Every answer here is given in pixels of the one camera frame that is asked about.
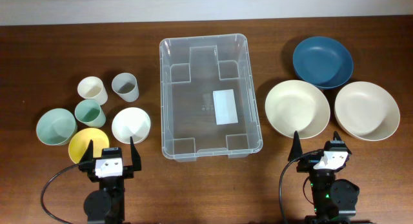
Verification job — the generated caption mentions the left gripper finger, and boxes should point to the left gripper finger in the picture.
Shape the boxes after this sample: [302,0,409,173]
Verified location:
[130,136,141,171]
[80,140,94,163]

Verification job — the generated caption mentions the yellow small bowl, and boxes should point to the yellow small bowl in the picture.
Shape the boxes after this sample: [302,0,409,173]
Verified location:
[68,128,110,163]

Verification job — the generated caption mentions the cream large bowl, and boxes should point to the cream large bowl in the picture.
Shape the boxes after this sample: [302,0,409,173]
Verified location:
[265,80,330,139]
[334,81,401,141]

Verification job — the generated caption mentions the white small bowl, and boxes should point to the white small bowl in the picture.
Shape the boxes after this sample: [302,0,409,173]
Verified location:
[112,107,151,144]

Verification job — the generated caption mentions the mint green small bowl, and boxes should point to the mint green small bowl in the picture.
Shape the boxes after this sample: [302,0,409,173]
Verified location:
[36,108,77,146]

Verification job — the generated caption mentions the dark blue large bowl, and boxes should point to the dark blue large bowl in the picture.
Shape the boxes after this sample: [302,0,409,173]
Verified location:
[292,36,354,90]

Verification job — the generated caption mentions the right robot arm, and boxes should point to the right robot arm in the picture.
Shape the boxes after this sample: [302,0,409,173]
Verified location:
[288,132,359,223]

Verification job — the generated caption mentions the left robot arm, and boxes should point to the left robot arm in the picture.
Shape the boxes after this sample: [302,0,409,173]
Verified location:
[78,138,142,224]

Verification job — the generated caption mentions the white label in container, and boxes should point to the white label in container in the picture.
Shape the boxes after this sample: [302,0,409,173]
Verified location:
[213,89,238,125]

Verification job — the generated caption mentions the clear plastic storage container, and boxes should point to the clear plastic storage container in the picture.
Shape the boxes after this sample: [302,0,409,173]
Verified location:
[159,34,263,162]

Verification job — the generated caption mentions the mint green plastic cup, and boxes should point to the mint green plastic cup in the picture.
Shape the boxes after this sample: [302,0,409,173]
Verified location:
[75,99,106,128]

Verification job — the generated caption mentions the cream plastic cup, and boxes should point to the cream plastic cup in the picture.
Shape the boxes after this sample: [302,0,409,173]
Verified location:
[77,76,108,105]

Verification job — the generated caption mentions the grey plastic cup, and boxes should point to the grey plastic cup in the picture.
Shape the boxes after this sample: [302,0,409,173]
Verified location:
[112,72,139,103]

